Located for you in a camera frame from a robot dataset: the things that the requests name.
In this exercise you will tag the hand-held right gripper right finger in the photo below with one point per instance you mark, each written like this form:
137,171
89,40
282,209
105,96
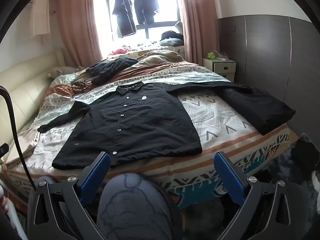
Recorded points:
228,180

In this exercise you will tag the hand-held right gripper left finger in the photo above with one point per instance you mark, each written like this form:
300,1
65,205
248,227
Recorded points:
96,180

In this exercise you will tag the black button shirt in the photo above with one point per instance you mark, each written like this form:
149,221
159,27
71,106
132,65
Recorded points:
140,120

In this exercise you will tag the red clothes pile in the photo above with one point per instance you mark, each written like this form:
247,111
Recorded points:
120,50

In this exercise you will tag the dark clothes pile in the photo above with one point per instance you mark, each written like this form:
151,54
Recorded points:
171,37

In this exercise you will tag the person's left hand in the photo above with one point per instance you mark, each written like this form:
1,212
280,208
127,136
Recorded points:
3,203

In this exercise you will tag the teal printed bed sheet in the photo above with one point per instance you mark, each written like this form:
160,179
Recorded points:
200,192

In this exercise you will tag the person's right leg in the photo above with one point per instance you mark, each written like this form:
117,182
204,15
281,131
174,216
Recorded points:
135,205

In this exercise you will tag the patterned white blanket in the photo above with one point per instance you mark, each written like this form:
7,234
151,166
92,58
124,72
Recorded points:
212,120

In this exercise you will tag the cream padded headboard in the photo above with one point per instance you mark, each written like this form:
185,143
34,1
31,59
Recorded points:
22,85

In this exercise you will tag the dark fluffy rug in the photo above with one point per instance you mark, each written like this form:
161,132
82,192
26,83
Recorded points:
300,160

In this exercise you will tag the pale green pillow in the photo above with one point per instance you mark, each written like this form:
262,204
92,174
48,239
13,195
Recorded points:
65,79

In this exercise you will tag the white nightstand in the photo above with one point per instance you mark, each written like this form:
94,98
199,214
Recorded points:
222,67

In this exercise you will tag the dark knitted sweater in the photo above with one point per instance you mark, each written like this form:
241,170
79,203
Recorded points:
110,67

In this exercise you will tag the small green object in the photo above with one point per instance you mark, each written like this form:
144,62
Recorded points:
211,55

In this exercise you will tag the orange and beige duvet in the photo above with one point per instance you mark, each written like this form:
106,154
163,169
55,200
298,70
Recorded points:
155,62

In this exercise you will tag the hanging white garment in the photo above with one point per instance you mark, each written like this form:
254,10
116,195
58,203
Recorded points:
40,15

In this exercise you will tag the pink curtain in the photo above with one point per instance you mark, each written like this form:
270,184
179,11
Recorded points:
200,25
80,25

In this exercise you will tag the black framed window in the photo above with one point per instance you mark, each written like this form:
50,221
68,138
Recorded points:
146,31

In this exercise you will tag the hanging dark jacket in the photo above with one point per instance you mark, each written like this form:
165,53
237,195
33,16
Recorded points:
123,15
143,5

